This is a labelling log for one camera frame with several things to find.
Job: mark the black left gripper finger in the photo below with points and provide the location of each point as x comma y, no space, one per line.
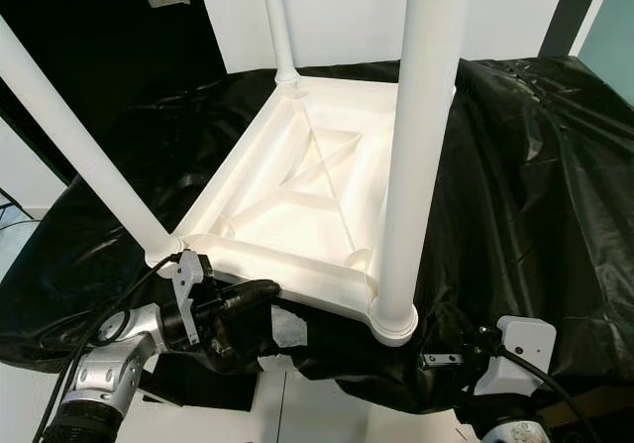
255,292

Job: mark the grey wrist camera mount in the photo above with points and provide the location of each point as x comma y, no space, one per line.
190,276
520,349

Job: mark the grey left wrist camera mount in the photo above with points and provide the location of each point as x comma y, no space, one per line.
190,276

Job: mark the black door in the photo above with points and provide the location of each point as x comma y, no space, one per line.
119,47

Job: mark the black tripod stand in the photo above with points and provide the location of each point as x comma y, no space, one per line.
15,207

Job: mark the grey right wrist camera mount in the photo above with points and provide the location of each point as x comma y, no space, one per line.
520,349

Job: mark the teal glass panel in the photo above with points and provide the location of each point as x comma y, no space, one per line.
612,37

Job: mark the black plastic cover sheet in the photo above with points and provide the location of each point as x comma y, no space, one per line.
555,215

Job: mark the black wall pillar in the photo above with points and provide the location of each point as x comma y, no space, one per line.
575,12

